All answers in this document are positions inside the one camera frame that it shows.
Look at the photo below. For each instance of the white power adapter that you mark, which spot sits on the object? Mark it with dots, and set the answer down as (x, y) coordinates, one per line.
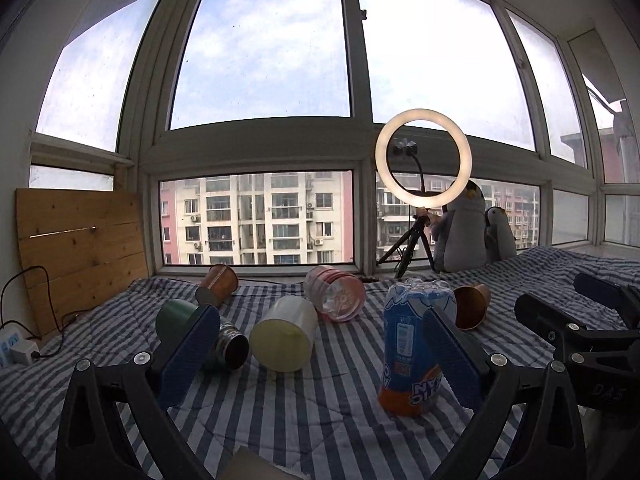
(26, 353)

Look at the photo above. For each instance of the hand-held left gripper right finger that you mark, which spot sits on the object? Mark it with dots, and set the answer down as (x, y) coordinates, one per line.
(452, 360)

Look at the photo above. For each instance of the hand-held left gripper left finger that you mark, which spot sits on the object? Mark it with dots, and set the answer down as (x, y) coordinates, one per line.
(187, 357)

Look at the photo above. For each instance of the stainless steel cup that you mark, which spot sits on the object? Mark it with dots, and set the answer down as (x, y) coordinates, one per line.
(232, 350)

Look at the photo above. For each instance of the cream plastic cup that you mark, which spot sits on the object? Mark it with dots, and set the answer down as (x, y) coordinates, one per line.
(282, 340)

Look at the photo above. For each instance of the dark green cup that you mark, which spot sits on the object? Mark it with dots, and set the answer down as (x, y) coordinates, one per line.
(175, 317)

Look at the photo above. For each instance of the small grey penguin plush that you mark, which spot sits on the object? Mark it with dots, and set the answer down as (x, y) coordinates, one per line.
(500, 235)

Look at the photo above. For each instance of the black tripod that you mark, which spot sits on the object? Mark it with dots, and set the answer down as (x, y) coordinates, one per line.
(415, 237)

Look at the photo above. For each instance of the black gooseneck phone holder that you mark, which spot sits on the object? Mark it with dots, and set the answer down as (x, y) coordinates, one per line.
(405, 149)

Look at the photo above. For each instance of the blue white striped blanket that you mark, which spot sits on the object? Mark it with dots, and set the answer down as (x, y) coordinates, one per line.
(330, 400)

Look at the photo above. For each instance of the large grey penguin plush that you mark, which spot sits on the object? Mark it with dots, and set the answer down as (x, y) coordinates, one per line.
(462, 235)

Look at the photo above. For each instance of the pink white apartment building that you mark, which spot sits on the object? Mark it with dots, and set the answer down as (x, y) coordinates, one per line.
(260, 220)

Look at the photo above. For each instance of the copper brown cup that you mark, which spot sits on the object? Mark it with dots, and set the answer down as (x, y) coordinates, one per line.
(472, 305)
(217, 282)

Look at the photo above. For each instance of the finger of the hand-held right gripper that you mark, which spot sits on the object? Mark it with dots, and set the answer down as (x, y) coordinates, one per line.
(607, 295)
(542, 317)

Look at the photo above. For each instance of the wooden board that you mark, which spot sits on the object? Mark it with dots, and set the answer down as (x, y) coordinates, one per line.
(80, 250)

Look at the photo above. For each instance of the white window frame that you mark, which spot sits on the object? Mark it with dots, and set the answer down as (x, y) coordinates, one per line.
(357, 145)

